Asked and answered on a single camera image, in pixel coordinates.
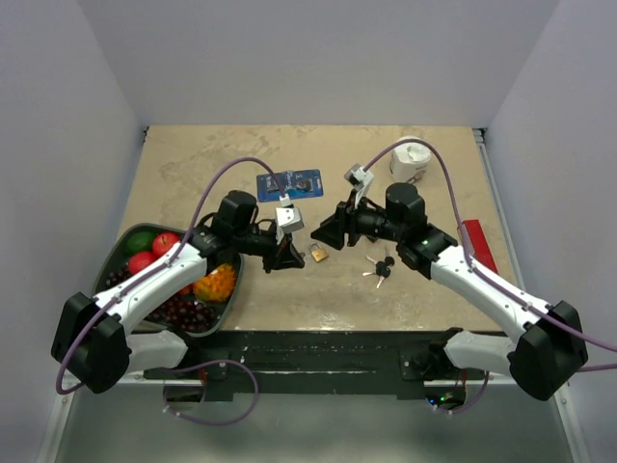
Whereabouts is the red apple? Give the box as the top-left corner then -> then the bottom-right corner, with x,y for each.
127,251 -> 157,275
151,231 -> 180,258

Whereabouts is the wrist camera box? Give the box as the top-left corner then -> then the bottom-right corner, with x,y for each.
343,164 -> 374,209
276,206 -> 305,234

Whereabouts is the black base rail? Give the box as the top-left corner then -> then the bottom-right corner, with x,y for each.
129,330 -> 536,404

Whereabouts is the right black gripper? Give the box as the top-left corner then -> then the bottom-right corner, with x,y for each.
310,189 -> 405,251

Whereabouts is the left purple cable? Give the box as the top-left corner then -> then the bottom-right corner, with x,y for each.
56,157 -> 295,425

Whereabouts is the white paper roll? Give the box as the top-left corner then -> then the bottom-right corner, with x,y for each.
389,143 -> 432,184

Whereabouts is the green lime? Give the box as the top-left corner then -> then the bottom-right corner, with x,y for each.
124,231 -> 156,256

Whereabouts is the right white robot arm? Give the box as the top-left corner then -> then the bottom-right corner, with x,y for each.
310,183 -> 588,401

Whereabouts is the purple grapes bunch front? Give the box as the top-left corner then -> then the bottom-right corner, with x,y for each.
146,295 -> 219,334

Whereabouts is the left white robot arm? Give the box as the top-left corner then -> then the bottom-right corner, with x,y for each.
51,190 -> 305,395

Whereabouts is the bunch of black keys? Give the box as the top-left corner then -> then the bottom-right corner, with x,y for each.
362,248 -> 395,289

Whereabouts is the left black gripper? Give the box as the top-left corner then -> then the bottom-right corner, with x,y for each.
233,226 -> 305,274

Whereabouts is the brass padlock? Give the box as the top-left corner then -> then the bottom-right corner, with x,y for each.
309,242 -> 329,262

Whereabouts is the orange spiky fruit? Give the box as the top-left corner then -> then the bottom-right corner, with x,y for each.
192,263 -> 237,303

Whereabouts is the red box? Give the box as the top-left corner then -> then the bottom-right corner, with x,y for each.
458,219 -> 498,273

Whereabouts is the blue blister card package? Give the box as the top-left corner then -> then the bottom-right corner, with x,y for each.
256,169 -> 324,203

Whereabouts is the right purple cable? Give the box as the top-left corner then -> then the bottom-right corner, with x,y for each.
361,138 -> 617,416

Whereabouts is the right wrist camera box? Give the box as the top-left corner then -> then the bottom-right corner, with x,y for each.
343,164 -> 374,209

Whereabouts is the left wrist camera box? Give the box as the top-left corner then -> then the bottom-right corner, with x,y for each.
276,206 -> 305,234

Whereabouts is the purple cable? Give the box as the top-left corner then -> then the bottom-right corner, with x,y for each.
361,138 -> 617,416
56,157 -> 295,425

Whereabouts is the dark green fruit tray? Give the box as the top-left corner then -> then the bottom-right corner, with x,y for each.
93,223 -> 244,338

